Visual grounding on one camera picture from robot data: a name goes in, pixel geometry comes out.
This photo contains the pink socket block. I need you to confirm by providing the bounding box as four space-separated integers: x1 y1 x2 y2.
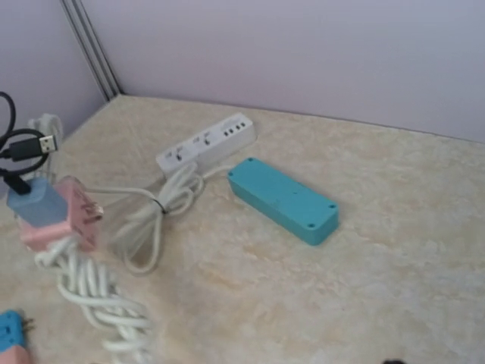
20 176 104 252

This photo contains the light blue plug adapter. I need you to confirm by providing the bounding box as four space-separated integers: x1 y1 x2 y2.
7 177 68 228

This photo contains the pink plug adapter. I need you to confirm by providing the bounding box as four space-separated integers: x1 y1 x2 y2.
0 345 31 364

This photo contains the white power strip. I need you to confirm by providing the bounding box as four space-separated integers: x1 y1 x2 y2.
156 113 257 177

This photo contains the teal rectangular power block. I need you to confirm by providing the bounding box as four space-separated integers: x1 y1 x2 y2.
227 157 340 246

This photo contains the white coiled cable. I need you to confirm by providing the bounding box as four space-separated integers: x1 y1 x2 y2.
28 112 232 364

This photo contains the black usb cable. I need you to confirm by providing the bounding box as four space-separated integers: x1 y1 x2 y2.
0 90 61 196

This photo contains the left aluminium corner post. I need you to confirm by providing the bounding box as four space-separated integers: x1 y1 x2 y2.
60 0 123 102

